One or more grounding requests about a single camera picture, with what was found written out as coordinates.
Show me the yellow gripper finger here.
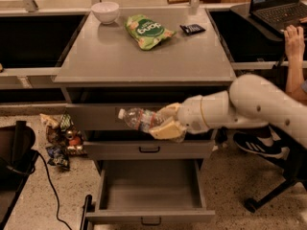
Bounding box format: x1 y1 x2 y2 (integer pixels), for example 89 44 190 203
149 117 186 140
157 103 181 118

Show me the black cable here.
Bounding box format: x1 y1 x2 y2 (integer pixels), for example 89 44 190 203
0 150 74 230

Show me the white bowl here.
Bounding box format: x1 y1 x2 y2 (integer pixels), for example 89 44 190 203
91 2 120 24

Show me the person's hand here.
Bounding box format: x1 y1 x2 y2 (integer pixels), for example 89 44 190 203
284 25 305 61

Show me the grey top drawer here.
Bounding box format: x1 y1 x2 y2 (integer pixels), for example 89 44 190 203
65 101 230 131

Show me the grey bottom drawer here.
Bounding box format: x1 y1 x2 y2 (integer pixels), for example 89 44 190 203
85 159 215 226

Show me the grey drawer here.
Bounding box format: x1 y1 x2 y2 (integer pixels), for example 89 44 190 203
85 159 215 226
65 101 230 131
84 140 214 160

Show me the black rolling laptop stand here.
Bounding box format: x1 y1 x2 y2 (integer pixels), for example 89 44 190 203
229 2 307 214

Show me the black sneaker with stripes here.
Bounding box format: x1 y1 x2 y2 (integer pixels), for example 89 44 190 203
233 133 283 158

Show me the green snack bag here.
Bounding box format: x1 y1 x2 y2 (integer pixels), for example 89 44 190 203
125 14 176 51

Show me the clear plastic water bottle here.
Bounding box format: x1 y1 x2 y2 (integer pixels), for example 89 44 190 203
118 107 186 143

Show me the wooden stick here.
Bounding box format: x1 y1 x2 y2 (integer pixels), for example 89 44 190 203
167 0 190 4

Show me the small black packet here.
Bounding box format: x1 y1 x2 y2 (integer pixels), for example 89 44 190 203
180 24 205 35

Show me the grey drawer cabinet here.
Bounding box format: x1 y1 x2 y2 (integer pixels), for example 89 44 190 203
55 8 235 230

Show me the grey middle drawer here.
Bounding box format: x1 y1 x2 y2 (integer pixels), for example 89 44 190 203
84 140 214 160

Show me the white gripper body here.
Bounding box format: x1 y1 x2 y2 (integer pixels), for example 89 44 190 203
177 95 205 134

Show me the black laptop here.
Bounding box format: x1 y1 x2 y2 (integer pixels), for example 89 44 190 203
249 0 307 34

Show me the person's forearm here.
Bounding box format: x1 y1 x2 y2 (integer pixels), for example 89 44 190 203
286 57 307 105

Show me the pile of snack packets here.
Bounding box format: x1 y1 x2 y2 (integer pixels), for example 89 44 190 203
40 113 86 170

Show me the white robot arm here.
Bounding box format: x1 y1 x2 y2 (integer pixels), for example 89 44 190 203
150 74 307 147

